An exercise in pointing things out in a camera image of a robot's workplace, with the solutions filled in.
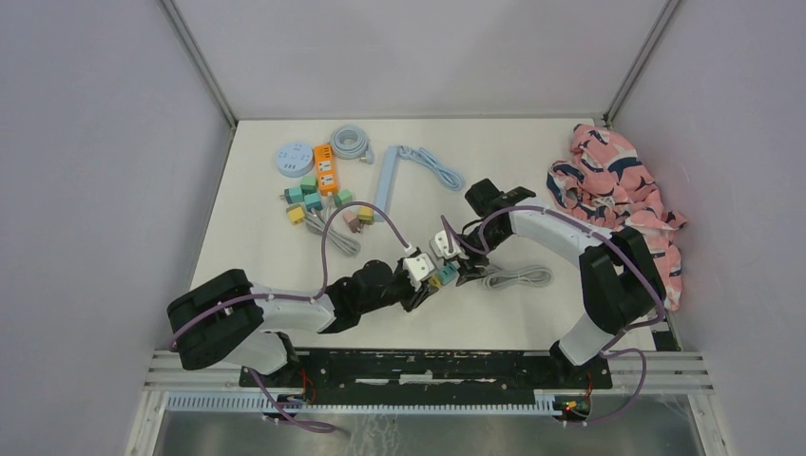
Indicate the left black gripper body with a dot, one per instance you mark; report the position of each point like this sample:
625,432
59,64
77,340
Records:
400,291

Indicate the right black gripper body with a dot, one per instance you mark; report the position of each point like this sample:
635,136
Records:
468,267

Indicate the pink plug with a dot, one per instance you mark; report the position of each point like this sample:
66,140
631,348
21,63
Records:
352,221

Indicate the green plug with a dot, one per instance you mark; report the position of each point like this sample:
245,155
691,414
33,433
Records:
309,184
343,197

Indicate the yellow USB charger plug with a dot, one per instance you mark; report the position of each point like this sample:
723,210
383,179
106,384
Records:
296,214

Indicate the teal USB charger plug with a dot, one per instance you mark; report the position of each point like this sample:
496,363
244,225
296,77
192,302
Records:
293,195

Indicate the orange power strip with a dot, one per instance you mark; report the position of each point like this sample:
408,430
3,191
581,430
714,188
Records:
325,166

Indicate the round blue power socket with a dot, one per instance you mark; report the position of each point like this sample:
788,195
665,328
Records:
295,159

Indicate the long blue power strip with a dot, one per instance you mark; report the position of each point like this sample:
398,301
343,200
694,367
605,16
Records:
384,188

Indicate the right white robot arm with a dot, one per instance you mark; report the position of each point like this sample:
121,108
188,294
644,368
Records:
619,278

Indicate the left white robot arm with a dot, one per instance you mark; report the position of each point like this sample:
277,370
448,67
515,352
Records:
234,320

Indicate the pink patterned cloth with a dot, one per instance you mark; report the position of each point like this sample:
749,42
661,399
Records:
605,183

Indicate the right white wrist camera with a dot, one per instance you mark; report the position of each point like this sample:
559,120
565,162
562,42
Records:
444,246

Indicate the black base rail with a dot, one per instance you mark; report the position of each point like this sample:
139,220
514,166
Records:
363,377

